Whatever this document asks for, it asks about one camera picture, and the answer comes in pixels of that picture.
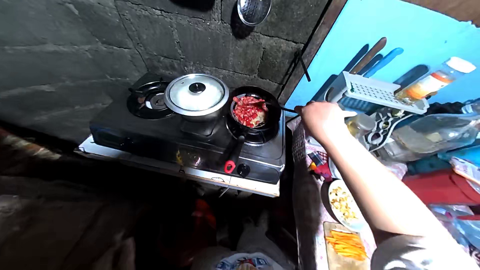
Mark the person's right hand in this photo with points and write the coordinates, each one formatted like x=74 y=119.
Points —
x=322 y=118

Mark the person's right fingers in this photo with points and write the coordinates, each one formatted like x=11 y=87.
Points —
x=303 y=108

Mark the black spatula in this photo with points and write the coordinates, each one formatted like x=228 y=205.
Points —
x=287 y=109

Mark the person's right forearm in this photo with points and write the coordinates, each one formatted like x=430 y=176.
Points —
x=378 y=187

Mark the black round burner grate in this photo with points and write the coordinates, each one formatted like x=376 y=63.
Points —
x=135 y=107
x=262 y=137

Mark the pile of diced tomatoes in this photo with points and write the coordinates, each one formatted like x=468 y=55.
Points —
x=248 y=112

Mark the small clear jar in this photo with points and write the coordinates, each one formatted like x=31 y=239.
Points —
x=363 y=123

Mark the red and blue packet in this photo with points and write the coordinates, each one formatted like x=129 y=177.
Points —
x=321 y=168

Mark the grey perforated plastic rack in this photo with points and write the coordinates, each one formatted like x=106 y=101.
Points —
x=375 y=89

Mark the white holder with round holes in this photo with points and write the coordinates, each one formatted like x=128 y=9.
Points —
x=383 y=129

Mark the silver cooking pot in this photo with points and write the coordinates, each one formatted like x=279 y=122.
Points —
x=200 y=117

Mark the pile of chopped garlic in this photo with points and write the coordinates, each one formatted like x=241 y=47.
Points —
x=344 y=206

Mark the pink patterned tablecloth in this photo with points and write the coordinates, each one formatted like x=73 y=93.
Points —
x=318 y=217

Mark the silver perforated skimmer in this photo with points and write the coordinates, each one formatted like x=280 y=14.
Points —
x=254 y=10

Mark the glass lid with black knob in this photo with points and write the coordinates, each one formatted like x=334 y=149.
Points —
x=182 y=95

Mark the white bowl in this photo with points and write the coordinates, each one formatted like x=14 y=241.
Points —
x=358 y=224

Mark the clear jar with white lid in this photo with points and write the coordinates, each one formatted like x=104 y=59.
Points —
x=431 y=82

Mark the large clear plastic container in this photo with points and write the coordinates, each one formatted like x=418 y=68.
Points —
x=431 y=135

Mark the pile of carrot strips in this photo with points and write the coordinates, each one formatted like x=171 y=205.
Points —
x=347 y=245

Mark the black gas stove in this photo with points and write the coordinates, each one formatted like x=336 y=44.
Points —
x=150 y=131

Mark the wooden cutting board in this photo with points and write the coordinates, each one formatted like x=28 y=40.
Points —
x=337 y=260

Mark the red plastic box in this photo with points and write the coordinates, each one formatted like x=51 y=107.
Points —
x=438 y=186

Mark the white printed sack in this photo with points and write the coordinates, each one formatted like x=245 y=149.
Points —
x=247 y=258

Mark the clear blue plastic bag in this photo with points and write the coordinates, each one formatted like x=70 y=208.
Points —
x=459 y=228

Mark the black metal wall hook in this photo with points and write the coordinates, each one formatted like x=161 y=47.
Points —
x=304 y=69

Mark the dark wooden post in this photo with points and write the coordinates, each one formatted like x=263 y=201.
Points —
x=318 y=45

